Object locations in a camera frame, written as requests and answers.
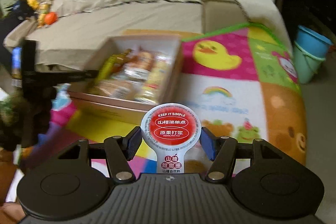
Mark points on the packaged bread loaf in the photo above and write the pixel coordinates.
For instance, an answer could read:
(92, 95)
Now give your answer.
(138, 68)

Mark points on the rice cracker roll packet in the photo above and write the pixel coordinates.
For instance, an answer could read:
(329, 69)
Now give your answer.
(153, 86)

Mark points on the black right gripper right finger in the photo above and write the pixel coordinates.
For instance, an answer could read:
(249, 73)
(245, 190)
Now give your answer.
(208, 142)

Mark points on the yellow cheese snack packet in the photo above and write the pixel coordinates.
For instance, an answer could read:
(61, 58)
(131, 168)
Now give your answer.
(110, 65)

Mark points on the orange toy ball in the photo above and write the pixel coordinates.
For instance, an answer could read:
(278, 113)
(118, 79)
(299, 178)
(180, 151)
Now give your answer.
(50, 18)

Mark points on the round red hawthorn snack packet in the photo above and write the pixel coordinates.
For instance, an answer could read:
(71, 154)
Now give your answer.
(170, 130)

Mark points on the blue plastic bucket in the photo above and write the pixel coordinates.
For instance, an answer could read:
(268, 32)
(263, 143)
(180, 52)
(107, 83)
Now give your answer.
(312, 42)

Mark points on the beige covered sofa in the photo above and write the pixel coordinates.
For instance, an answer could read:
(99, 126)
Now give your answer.
(83, 24)

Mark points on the green plastic bucket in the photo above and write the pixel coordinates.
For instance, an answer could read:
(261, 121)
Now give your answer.
(306, 64)

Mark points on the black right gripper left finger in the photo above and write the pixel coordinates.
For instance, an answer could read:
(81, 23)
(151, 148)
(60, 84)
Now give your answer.
(131, 143)

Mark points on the pink cardboard box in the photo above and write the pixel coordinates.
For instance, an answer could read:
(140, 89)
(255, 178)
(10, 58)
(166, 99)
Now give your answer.
(129, 111)

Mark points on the wooden side table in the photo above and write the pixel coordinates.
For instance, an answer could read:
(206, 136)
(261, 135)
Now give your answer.
(182, 34)

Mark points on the colourful cartoon play mat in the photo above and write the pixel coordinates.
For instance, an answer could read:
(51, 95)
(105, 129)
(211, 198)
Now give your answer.
(240, 81)

